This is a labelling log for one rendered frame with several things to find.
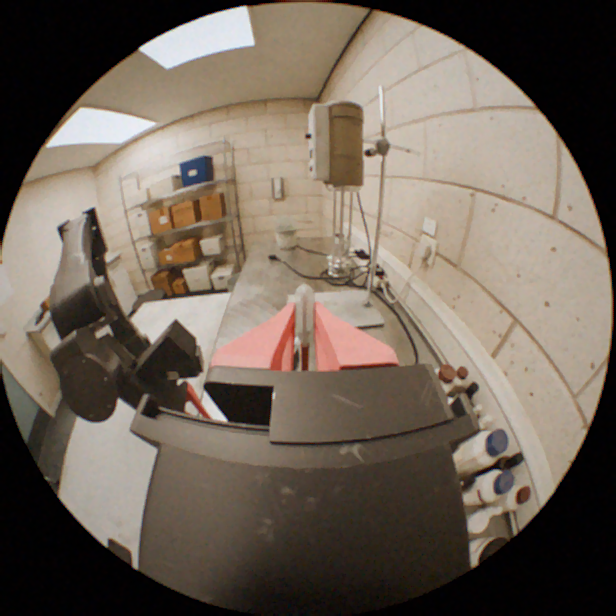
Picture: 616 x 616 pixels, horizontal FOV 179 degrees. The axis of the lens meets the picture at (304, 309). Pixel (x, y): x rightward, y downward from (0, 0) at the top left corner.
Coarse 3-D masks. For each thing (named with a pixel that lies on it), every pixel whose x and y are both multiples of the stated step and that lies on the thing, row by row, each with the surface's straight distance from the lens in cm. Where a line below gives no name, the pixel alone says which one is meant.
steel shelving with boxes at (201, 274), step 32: (192, 160) 243; (224, 160) 220; (160, 192) 255; (128, 224) 287; (160, 224) 260; (192, 224) 239; (160, 256) 280; (192, 256) 248; (224, 256) 233; (192, 288) 272; (224, 288) 254
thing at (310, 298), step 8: (312, 296) 11; (304, 304) 11; (312, 304) 12; (304, 312) 12; (312, 312) 12; (304, 320) 12; (312, 320) 12; (304, 328) 12; (312, 328) 13; (304, 336) 13; (312, 336) 13
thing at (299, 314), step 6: (300, 288) 11; (294, 294) 12; (300, 294) 11; (300, 300) 11; (300, 306) 11; (300, 312) 12; (300, 318) 12; (300, 324) 12; (300, 330) 13; (300, 336) 13
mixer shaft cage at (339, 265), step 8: (336, 192) 52; (344, 192) 53; (352, 192) 52; (344, 200) 54; (352, 200) 53; (328, 264) 57; (336, 264) 56; (344, 264) 56; (336, 272) 56; (344, 272) 56
